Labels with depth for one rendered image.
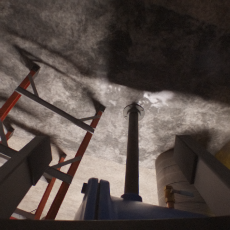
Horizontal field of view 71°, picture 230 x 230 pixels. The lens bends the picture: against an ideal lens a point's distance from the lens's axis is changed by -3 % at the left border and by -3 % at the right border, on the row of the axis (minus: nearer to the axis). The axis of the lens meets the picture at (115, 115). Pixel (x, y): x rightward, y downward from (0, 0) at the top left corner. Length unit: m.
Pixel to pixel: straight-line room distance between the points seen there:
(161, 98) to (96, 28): 0.52
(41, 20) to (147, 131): 0.90
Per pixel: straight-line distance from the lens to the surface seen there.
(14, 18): 1.04
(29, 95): 0.93
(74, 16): 0.90
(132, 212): 0.48
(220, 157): 1.44
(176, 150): 0.17
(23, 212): 1.13
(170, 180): 1.22
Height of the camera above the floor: 0.85
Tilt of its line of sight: 51 degrees down
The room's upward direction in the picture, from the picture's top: 171 degrees counter-clockwise
